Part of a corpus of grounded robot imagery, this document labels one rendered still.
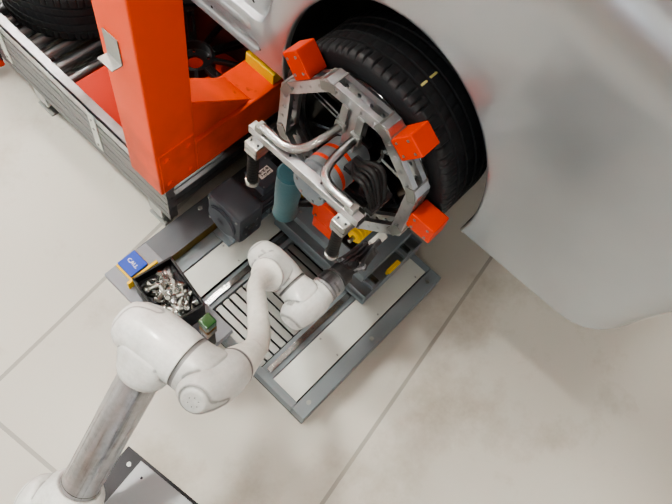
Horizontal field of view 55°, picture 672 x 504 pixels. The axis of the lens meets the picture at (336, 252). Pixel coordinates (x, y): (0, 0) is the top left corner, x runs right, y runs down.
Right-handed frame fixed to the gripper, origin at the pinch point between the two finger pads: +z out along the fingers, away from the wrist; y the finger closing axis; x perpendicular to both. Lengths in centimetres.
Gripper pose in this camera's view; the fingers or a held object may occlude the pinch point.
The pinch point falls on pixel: (377, 239)
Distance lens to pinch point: 211.2
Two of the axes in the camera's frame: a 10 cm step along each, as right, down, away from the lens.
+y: 6.1, 1.5, -7.8
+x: -4.1, -7.8, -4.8
